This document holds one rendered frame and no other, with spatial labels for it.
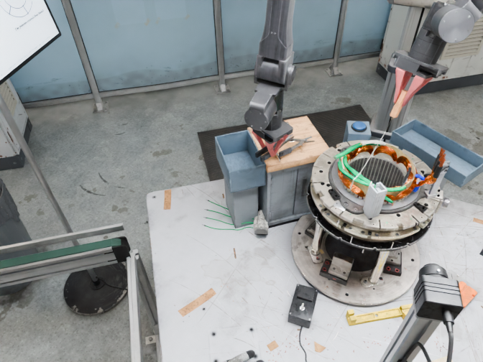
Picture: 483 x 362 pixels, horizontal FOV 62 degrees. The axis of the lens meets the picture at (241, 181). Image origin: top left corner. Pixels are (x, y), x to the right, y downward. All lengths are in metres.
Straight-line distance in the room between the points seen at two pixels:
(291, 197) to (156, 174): 1.56
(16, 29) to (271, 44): 0.82
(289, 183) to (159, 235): 0.46
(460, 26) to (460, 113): 2.70
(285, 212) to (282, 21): 0.67
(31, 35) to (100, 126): 1.86
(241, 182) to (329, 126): 1.96
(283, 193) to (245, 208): 0.13
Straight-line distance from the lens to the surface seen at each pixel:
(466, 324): 1.29
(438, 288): 0.55
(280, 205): 1.27
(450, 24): 0.82
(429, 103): 3.53
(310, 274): 1.22
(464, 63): 3.67
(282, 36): 0.86
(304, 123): 1.28
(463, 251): 1.44
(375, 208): 0.97
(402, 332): 0.65
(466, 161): 1.34
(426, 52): 0.89
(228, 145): 1.26
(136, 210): 2.51
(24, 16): 1.44
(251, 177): 1.14
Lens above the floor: 1.83
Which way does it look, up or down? 45 degrees down
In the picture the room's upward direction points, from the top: 2 degrees counter-clockwise
